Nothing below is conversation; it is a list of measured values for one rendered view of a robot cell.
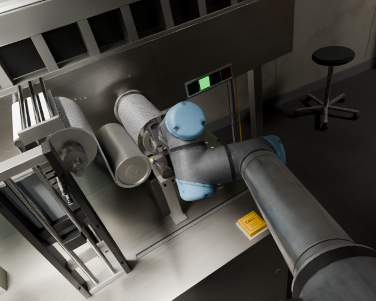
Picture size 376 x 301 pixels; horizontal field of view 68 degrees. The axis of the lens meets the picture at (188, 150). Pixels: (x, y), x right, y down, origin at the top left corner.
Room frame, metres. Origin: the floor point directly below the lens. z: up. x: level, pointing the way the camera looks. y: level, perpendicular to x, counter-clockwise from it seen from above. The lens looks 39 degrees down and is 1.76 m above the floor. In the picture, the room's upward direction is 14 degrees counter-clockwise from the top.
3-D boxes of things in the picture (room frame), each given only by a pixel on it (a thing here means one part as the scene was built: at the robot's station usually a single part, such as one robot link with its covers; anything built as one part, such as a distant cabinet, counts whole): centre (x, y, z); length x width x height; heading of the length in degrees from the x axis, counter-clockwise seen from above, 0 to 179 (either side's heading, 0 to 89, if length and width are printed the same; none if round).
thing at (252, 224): (0.57, -0.15, 0.91); 0.07 x 0.07 x 0.02; 20
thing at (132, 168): (0.80, 0.23, 1.17); 0.26 x 0.12 x 0.12; 20
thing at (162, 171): (0.64, 0.08, 1.18); 0.04 x 0.02 x 0.04; 110
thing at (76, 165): (0.56, 0.28, 1.33); 0.06 x 0.03 x 0.03; 20
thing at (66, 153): (0.62, 0.30, 1.33); 0.06 x 0.06 x 0.06; 20
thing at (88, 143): (0.77, 0.36, 1.33); 0.25 x 0.14 x 0.14; 20
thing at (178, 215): (0.68, 0.10, 1.05); 0.06 x 0.05 x 0.31; 20
